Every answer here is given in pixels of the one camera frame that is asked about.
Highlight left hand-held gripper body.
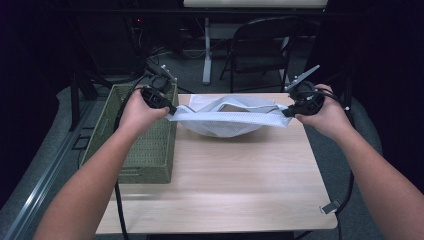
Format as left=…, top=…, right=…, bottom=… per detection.
left=141, top=64, right=178, bottom=109

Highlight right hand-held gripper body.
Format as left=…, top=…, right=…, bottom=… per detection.
left=284, top=64, right=325, bottom=116

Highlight green woven basket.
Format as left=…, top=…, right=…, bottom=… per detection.
left=79, top=83, right=179, bottom=185

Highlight white mesh laundry bag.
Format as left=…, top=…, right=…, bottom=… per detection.
left=166, top=94, right=294, bottom=138

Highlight person's right hand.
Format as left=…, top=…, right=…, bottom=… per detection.
left=295, top=84, right=356, bottom=141

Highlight person's left hand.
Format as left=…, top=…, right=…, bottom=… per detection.
left=118, top=88, right=170, bottom=141

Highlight black equipment with red light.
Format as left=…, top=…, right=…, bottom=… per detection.
left=79, top=14, right=146, bottom=78

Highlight white desk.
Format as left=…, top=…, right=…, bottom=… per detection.
left=183, top=0, right=331, bottom=87

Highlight black folding chair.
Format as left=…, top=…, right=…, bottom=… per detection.
left=219, top=16, right=301, bottom=94

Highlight grey table clip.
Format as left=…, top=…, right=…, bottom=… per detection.
left=319, top=199, right=343, bottom=215

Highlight black square bracket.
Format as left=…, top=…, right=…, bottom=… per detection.
left=70, top=134, right=93, bottom=151

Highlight right hand-held gripper black cable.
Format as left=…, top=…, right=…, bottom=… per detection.
left=301, top=89, right=355, bottom=240

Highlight aluminium rail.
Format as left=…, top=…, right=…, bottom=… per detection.
left=0, top=99, right=98, bottom=240

